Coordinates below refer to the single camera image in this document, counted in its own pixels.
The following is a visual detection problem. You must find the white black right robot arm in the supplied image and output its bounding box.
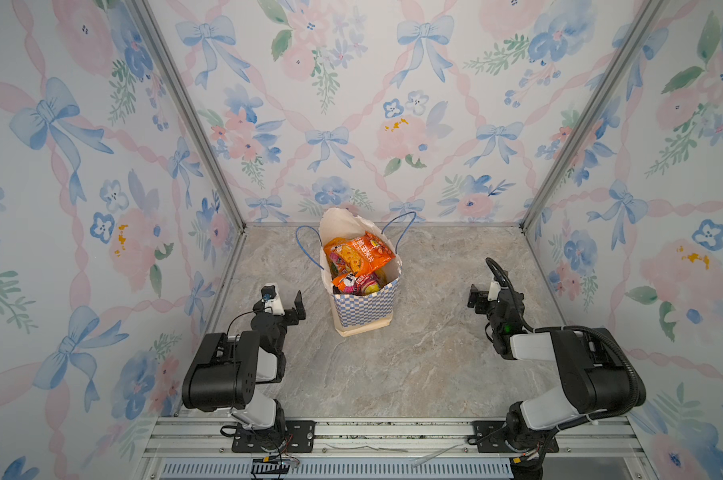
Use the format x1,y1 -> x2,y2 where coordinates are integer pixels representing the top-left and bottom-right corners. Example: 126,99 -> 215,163
467,283 -> 647,453

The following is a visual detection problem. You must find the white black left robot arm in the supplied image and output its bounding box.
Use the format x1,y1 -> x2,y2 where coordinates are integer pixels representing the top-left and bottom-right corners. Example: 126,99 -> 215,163
181,284 -> 307,453

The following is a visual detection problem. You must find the aluminium corner post left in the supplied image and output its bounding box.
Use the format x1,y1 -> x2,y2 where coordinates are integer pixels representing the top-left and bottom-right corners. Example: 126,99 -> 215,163
126,0 -> 246,234

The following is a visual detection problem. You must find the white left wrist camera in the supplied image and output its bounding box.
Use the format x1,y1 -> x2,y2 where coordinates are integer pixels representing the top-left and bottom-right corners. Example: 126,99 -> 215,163
261,283 -> 285,316

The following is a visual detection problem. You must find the metal base rail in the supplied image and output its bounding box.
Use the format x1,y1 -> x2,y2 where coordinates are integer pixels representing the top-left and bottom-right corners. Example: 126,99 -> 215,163
133,417 -> 657,479

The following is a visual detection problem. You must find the aluminium corner post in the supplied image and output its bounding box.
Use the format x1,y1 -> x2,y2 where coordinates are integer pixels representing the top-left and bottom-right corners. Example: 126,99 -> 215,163
126,0 -> 246,234
519,0 -> 667,234

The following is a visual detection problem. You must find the orange fruit candy pack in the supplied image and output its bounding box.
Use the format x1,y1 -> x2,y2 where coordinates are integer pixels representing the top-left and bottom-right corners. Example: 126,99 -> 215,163
324,237 -> 350,279

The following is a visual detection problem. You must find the pink fruit candy pack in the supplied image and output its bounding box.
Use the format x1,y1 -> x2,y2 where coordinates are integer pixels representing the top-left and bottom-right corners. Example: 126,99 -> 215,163
333,273 -> 381,296

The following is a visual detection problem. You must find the yellow mango gummy bag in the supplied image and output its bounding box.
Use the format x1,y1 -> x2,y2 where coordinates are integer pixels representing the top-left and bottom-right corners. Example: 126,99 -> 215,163
373,268 -> 389,289

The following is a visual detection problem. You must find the orange snack packet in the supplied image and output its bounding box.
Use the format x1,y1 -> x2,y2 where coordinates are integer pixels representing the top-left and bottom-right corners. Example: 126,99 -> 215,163
335,232 -> 395,276

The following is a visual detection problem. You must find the aluminium corner post right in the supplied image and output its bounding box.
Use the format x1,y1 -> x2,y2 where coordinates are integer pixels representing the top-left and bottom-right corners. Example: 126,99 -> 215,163
519,0 -> 667,234

